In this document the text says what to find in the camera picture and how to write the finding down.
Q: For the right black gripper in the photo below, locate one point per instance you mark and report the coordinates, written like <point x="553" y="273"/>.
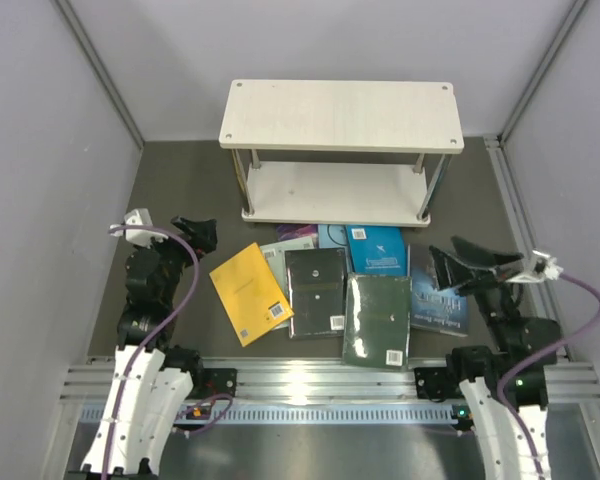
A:
<point x="449" y="270"/>

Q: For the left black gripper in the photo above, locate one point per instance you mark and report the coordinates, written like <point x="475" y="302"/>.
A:
<point x="202" y="231"/>

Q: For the pale grey-green book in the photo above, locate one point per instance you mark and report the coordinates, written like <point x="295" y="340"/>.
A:
<point x="274" y="254"/>

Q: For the bright blue book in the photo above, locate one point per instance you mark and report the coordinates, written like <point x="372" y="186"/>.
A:
<point x="377" y="250"/>

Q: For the yellow Little Prince book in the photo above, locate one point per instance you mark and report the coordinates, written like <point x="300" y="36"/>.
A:
<point x="252" y="298"/>

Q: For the dark green book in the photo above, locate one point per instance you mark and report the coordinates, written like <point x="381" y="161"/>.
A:
<point x="377" y="321"/>

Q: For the black glossy book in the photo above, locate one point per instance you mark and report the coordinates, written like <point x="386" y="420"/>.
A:
<point x="316" y="284"/>

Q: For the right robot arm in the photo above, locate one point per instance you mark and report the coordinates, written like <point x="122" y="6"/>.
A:
<point x="504" y="386"/>

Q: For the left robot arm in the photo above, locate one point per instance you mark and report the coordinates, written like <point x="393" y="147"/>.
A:
<point x="151" y="377"/>

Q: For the dark blue Wuthering Heights book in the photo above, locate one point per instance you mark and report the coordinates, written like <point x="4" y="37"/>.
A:
<point x="440" y="311"/>

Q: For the purple galaxy cover book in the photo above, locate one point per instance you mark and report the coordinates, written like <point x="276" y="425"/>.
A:
<point x="293" y="231"/>

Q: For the light blue circle book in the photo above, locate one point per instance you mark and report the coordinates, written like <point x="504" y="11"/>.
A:
<point x="334" y="236"/>

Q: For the white two-tier shelf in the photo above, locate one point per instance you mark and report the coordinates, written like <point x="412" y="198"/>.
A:
<point x="340" y="151"/>

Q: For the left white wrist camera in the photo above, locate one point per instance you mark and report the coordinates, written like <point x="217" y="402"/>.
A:
<point x="133" y="229"/>

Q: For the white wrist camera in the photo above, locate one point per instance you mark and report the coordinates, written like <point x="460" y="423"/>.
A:
<point x="538" y="268"/>
<point x="133" y="229"/>

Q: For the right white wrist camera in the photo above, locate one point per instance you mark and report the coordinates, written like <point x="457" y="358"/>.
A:
<point x="538" y="268"/>

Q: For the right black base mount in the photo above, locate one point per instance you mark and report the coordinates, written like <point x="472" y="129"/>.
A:
<point x="434" y="384"/>

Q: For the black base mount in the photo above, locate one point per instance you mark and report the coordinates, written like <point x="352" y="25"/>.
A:
<point x="434" y="384"/>
<point x="213" y="381"/>

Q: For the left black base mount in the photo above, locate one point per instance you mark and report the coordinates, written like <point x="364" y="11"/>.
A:
<point x="213" y="381"/>

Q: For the aluminium front rail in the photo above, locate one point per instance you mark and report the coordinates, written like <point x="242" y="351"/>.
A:
<point x="322" y="381"/>

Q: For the slotted cable duct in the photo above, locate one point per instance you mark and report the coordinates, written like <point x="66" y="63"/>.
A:
<point x="360" y="414"/>

